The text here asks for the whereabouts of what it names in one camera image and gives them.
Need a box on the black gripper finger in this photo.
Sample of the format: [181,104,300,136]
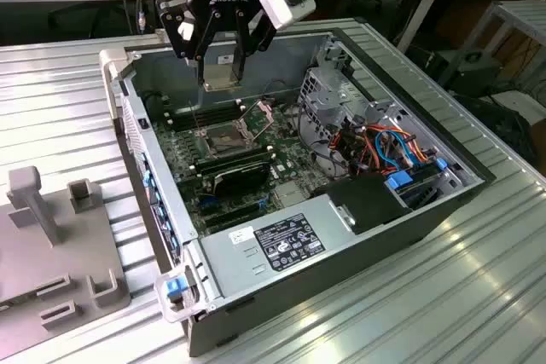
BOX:
[154,0,222,84]
[231,4,279,83]

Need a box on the silver CPU plate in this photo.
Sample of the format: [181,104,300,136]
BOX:
[201,63,242,93]

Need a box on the metal socket cover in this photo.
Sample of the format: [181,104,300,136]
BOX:
[237,99,275,142]

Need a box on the black RAM slot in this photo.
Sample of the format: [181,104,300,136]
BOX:
[164,99,242,124]
[168,106,245,131]

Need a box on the CPU socket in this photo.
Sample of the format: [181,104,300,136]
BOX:
[200,123,253,158]

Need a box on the black expansion slot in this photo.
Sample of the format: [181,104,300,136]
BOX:
[200,199,259,219]
[206,209,262,229]

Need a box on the silver drive cage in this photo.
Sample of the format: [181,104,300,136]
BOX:
[297,66,372,143]

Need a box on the green motherboard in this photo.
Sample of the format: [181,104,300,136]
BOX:
[151,97,338,237]

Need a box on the black graphics card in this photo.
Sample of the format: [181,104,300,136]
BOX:
[212,159,273,197]

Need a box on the silver chipset heatsink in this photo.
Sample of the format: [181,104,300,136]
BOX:
[275,180,311,207]

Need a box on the black plastic shroud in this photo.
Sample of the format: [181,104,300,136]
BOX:
[310,175,414,236]

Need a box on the blue disk carrier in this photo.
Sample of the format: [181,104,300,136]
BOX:
[385,170,415,193]

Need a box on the grey power supply unit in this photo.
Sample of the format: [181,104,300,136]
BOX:
[199,193,356,299]

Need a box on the black box with fan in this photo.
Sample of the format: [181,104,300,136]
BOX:
[434,50,502,99]

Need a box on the blue case latch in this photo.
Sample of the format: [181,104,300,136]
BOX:
[165,278,188,300]

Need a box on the open grey PC case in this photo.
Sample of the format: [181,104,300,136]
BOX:
[98,17,498,359]

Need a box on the grey part rack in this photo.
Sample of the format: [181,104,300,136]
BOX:
[0,165,131,361]

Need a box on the grey metal shelf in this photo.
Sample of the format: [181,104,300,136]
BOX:
[439,0,546,96]

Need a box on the black wire bundle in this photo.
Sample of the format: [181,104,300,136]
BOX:
[295,101,342,177]

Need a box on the orange wire bundle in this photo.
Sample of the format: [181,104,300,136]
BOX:
[330,124,430,169]

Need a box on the blue wire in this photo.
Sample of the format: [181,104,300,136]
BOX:
[375,129,418,169]

